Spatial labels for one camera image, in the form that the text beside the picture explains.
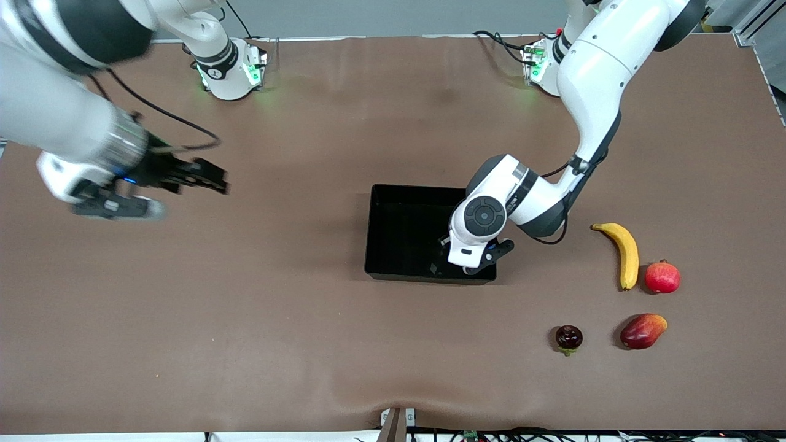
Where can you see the black plastic box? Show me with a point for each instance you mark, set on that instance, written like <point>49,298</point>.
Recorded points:
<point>405,233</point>

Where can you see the red pomegranate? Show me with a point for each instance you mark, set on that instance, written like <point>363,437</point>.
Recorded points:
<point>662,277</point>

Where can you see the brown table mat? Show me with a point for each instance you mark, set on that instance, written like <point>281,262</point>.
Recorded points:
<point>393,344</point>

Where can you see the yellow banana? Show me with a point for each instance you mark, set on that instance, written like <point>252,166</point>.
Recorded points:
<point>627,258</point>

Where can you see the aluminium frame profile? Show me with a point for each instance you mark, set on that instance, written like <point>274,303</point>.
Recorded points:
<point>761,18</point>

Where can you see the dark purple mangosteen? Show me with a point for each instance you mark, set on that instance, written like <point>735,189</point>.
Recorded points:
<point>568,337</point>

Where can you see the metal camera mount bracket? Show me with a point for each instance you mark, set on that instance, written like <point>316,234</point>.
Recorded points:
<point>396,430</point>

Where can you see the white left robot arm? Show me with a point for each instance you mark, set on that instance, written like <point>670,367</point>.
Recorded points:
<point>595,73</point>

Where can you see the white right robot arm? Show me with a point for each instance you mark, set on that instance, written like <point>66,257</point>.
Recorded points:
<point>49,104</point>

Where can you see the red yellow mango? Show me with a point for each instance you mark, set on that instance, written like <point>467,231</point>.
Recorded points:
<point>642,331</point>

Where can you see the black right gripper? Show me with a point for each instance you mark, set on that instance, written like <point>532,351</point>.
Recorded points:
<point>158,168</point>

